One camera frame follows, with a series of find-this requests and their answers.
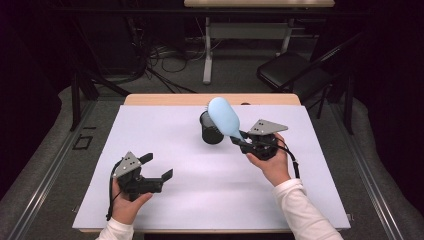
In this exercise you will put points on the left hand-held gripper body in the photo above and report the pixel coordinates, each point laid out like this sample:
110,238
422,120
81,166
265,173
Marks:
133,186

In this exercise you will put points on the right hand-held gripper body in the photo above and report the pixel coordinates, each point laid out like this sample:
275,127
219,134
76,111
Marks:
263,148

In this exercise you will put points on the black mesh pen cup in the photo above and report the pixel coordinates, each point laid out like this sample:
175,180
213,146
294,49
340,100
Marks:
210,135

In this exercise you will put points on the person's left hand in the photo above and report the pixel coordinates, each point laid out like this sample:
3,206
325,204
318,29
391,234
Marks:
125,208

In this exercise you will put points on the person's right hand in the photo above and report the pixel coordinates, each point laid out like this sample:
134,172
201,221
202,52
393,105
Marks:
276,168

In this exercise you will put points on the white table mat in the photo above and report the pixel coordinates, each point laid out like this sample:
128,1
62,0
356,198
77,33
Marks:
213,200

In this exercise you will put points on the wooden table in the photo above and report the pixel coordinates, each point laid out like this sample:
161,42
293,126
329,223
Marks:
166,99

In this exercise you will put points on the black folding chair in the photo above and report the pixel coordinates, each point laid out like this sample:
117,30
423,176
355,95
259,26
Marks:
290,71

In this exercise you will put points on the black metal stand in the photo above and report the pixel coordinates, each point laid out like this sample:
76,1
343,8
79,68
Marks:
75,100
348,106

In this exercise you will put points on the white-legged desk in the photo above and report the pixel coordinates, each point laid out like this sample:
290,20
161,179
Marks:
208,50

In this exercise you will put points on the grey floor rail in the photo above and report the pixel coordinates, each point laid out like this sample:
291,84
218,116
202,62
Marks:
50,176
370,186

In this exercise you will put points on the black horizontal frame bar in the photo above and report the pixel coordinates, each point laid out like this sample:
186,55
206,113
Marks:
133,12

